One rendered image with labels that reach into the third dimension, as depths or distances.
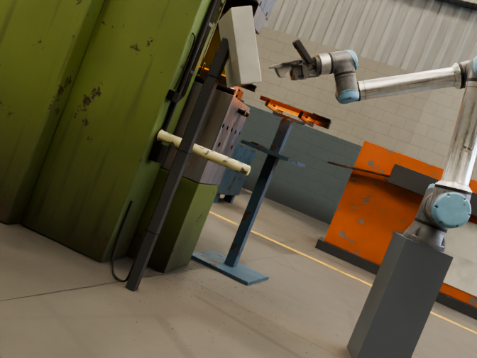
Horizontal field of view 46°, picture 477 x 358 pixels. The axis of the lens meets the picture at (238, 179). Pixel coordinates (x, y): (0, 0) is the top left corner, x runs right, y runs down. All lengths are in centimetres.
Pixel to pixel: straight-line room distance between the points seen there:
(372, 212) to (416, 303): 348
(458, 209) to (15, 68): 199
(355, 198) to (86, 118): 396
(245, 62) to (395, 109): 827
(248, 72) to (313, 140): 833
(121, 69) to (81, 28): 24
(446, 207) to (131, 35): 153
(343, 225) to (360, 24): 544
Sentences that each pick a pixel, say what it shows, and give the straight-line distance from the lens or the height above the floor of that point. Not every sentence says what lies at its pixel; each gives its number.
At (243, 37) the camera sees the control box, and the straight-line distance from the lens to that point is 216.
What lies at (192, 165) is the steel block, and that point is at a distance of 272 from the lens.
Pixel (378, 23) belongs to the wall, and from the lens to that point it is 1076.
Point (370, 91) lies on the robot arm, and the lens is 262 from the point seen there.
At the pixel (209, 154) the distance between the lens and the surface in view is 246.
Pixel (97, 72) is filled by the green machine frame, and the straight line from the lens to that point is 265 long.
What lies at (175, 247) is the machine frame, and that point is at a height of 14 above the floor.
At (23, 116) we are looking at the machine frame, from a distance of 268.
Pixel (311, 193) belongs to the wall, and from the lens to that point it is 1035.
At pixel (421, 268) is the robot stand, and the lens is 263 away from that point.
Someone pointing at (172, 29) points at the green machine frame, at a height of 107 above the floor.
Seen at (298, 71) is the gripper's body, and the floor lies 109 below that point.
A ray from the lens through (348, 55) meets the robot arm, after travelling 251.
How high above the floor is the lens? 70
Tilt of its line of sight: 3 degrees down
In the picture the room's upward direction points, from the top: 22 degrees clockwise
